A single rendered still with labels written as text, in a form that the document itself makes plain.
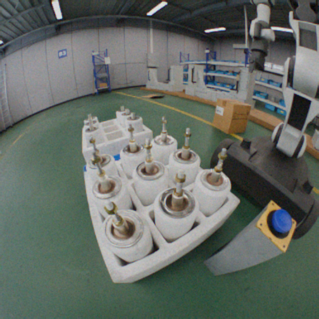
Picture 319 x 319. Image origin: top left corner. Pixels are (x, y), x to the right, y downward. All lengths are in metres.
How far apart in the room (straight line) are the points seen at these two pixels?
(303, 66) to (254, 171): 0.47
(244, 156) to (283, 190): 0.23
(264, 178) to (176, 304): 0.54
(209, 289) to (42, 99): 6.95
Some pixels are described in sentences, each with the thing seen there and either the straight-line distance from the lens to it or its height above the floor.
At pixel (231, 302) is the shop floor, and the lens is 0.53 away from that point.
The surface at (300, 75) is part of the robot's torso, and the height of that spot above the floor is 0.59.
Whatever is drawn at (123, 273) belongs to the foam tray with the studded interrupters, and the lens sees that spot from 0.30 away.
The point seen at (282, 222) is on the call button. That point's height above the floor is 0.33.
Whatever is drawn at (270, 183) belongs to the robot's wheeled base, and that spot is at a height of 0.17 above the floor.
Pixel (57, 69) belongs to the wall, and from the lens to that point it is 6.64.
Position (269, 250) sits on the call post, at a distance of 0.24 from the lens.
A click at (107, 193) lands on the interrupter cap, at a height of 0.25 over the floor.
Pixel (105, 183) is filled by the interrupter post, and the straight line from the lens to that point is 0.29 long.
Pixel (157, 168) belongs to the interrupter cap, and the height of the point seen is 0.25.
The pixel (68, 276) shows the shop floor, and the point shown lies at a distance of 0.58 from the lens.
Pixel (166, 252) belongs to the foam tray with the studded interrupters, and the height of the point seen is 0.18.
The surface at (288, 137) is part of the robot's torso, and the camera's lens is 0.72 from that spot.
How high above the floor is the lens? 0.47
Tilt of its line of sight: 37 degrees down
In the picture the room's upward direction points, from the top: 1 degrees counter-clockwise
